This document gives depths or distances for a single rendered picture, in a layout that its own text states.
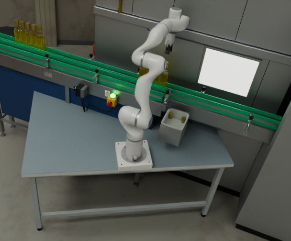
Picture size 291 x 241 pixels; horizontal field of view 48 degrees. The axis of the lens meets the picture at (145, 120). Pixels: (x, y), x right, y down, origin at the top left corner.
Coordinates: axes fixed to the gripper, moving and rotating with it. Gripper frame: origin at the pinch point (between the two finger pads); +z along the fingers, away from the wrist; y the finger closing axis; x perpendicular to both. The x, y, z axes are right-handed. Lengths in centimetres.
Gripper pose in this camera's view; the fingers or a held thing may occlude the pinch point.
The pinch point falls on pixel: (168, 50)
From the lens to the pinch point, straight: 251.2
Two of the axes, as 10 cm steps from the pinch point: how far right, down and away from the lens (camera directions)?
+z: -1.1, 7.8, 6.1
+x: 9.2, 3.1, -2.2
